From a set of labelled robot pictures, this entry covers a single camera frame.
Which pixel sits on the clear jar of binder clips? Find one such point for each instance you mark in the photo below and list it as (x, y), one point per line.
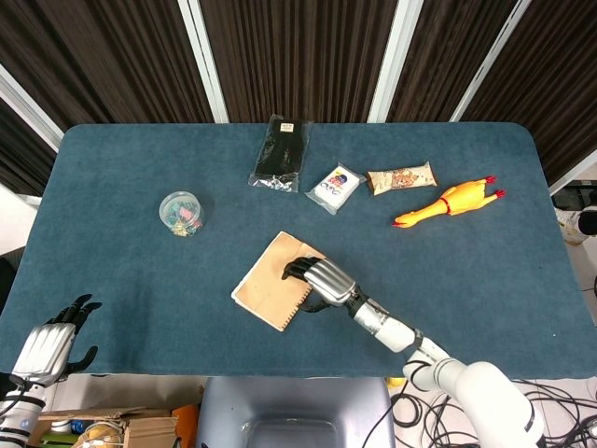
(182, 214)

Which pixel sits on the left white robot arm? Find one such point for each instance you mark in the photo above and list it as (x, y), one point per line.
(18, 413)

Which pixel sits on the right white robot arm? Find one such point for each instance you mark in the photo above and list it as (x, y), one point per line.
(396, 333)

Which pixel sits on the white frame post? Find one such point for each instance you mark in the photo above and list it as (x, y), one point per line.
(576, 175)
(203, 60)
(28, 107)
(394, 60)
(490, 60)

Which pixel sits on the brown spiral notebook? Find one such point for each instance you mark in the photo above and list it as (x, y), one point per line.
(268, 284)

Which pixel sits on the brown bear snack package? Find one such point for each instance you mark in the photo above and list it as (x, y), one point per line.
(402, 179)

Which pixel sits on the black socks in plastic bag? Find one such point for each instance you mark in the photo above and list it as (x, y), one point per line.
(281, 151)

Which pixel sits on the brown cardboard box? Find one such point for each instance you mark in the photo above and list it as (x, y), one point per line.
(121, 422)

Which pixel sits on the white tissue pack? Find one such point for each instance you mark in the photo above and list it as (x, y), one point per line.
(336, 187)

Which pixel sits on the orange bag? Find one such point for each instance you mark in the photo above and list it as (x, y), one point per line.
(186, 422)

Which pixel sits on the small yellow object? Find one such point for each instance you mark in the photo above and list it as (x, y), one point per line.
(395, 381)

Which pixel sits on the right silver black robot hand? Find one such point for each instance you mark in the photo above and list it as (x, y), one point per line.
(329, 280)

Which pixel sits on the blue table cloth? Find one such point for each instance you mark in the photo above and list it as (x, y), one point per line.
(140, 280)

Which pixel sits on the yellow rubber chicken toy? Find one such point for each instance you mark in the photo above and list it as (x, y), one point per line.
(448, 203)

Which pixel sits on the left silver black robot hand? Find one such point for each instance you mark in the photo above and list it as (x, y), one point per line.
(46, 347)

